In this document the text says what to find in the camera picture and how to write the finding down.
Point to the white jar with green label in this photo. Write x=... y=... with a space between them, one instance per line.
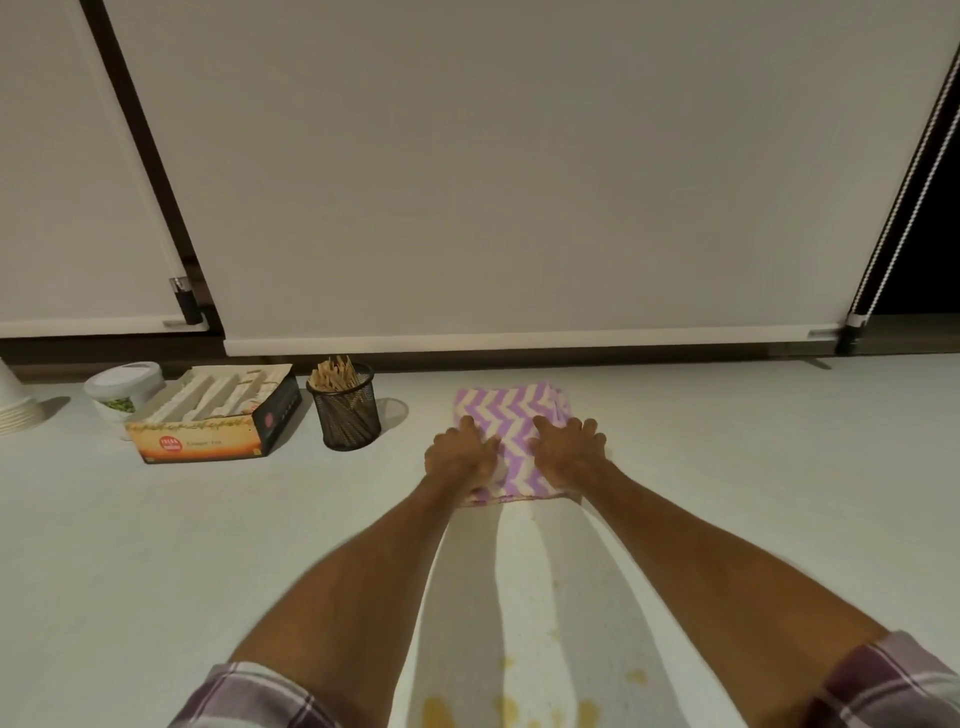
x=120 y=390

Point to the orange black tea box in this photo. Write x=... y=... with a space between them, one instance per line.
x=202 y=439

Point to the bundle of wooden stirrers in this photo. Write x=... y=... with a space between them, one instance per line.
x=335 y=373

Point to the person's left hand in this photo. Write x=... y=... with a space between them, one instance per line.
x=457 y=461

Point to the wide white roller blind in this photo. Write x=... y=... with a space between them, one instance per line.
x=510 y=165

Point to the person's left thumb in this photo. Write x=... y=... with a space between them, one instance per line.
x=489 y=450

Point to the row of tea bag sachets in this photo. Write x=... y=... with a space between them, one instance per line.
x=214 y=394

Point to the narrow white roller blind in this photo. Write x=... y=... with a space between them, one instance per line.
x=67 y=187

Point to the person's left forearm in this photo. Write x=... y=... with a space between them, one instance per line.
x=360 y=600

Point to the person's right forearm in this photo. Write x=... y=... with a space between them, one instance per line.
x=705 y=585

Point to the black mesh cup holder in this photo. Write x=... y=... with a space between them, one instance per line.
x=346 y=420

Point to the person's right thumb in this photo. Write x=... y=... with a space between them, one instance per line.
x=541 y=446

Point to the person's right hand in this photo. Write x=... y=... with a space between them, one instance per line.
x=571 y=457

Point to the plaid shirt sleeve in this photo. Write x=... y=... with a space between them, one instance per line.
x=240 y=701
x=885 y=686

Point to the purple white chevron cloth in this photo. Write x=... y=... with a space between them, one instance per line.
x=514 y=420

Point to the stack of white paper cups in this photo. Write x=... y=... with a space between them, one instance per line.
x=13 y=405

